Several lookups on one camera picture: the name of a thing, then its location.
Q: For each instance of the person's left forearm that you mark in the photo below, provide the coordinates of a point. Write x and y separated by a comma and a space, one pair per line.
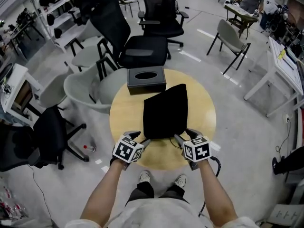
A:
104, 196

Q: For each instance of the person's right forearm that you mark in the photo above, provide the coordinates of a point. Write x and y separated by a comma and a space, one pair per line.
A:
216, 193

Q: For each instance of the white side cabinet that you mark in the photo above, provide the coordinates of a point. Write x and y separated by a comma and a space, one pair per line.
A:
19, 84

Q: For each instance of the white shelf rack with bags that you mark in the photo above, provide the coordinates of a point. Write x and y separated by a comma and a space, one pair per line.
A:
61, 18

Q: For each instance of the person's white shoe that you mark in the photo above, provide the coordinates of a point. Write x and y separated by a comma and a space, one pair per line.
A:
181, 180
145, 176

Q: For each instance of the black swivel office chair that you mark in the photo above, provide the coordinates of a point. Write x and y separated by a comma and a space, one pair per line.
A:
45, 129

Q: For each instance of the person's dark trousers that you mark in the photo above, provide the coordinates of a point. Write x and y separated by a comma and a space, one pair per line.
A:
142, 192

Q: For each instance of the small grey stool chair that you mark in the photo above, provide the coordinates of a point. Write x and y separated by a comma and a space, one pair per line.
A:
128, 0

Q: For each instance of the grey chair with black legs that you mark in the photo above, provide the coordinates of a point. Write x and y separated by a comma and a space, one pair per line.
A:
229, 35

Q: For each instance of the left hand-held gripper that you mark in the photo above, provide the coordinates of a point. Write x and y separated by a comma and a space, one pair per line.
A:
127, 151

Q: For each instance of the white power strip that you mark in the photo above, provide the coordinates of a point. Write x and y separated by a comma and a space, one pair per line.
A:
288, 118

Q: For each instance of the black leather tissue box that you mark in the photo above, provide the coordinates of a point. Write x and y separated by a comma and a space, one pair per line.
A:
156, 82

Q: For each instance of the person's right white shoe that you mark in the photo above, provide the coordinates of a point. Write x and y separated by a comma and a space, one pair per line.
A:
181, 180

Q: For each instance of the person's light grey shirt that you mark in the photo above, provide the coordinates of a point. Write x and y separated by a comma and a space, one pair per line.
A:
154, 214

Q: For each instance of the black reclined office chair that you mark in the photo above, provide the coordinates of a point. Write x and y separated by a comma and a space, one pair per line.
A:
114, 25

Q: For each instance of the clear bottle with red cap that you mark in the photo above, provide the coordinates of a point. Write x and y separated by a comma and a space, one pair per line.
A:
90, 148

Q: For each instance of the dark cluttered desk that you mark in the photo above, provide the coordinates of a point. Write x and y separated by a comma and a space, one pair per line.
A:
25, 24

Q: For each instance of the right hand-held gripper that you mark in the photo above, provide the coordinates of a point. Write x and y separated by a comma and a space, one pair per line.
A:
198, 149

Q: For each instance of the white table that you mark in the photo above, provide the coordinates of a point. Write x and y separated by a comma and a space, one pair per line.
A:
283, 68

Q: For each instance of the white cardboard box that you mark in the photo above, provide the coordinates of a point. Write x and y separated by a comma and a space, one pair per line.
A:
285, 214

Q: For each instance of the green folding table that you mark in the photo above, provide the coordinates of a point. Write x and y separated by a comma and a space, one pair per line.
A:
241, 14

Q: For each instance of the black mesh office chair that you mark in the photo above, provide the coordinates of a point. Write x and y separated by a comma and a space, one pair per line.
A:
159, 11

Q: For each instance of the person's left white shoe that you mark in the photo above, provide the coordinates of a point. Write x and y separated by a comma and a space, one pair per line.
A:
145, 176

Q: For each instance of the black office chair with headrest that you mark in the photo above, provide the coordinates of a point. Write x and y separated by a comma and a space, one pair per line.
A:
88, 3

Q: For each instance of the grey shell chair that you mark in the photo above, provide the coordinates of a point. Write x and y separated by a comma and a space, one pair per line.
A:
88, 54
80, 89

